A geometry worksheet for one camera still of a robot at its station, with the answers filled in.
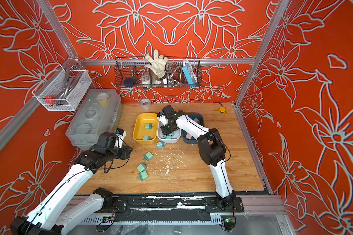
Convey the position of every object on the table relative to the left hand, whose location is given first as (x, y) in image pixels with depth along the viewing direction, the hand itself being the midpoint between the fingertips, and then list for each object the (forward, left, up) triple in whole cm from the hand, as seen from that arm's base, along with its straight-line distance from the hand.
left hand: (127, 147), depth 78 cm
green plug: (+24, -5, -13) cm, 28 cm away
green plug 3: (+2, -9, -14) cm, 17 cm away
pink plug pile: (+17, -34, -12) cm, 40 cm away
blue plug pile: (+16, -21, -13) cm, 30 cm away
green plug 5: (-10, -8, -13) cm, 19 cm away
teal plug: (+9, -16, -12) cm, 22 cm away
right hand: (+17, -16, -7) cm, 24 cm away
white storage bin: (+18, -25, -14) cm, 34 cm away
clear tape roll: (+49, +3, -14) cm, 51 cm away
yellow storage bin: (+22, +2, -15) cm, 26 cm away
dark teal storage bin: (+15, -37, -14) cm, 43 cm away
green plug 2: (+14, -6, -13) cm, 20 cm away
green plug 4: (-5, -6, -14) cm, 16 cm away
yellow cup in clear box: (+35, +27, +2) cm, 44 cm away
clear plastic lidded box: (+23, +26, +1) cm, 35 cm away
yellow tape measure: (+44, -61, -13) cm, 76 cm away
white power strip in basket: (+40, -4, +15) cm, 43 cm away
